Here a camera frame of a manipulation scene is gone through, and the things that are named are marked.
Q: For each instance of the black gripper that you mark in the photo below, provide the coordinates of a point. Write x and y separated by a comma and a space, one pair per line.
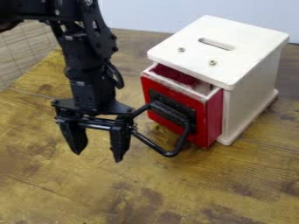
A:
94, 109

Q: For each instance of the red drawer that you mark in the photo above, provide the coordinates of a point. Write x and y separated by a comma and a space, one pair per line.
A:
192, 97

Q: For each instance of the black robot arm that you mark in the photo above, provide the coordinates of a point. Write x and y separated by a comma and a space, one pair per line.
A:
87, 43

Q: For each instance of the white wooden drawer box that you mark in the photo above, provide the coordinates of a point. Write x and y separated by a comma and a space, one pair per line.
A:
235, 57

